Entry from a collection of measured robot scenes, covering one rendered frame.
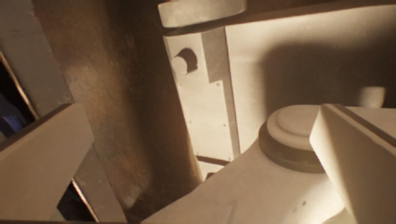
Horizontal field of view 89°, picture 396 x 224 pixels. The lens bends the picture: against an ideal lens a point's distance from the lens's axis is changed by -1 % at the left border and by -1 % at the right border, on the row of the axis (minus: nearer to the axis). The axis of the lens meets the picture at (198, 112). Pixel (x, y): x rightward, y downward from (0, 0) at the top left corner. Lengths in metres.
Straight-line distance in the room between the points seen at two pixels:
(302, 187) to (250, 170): 0.07
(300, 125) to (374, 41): 0.18
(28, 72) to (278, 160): 0.38
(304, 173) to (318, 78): 0.19
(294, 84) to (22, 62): 0.45
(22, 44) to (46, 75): 0.05
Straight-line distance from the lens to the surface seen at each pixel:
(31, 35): 0.38
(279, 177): 0.31
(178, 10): 0.45
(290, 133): 0.32
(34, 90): 0.39
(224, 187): 0.30
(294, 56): 0.43
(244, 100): 0.48
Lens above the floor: 0.58
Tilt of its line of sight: 48 degrees down
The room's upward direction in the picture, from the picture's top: 139 degrees counter-clockwise
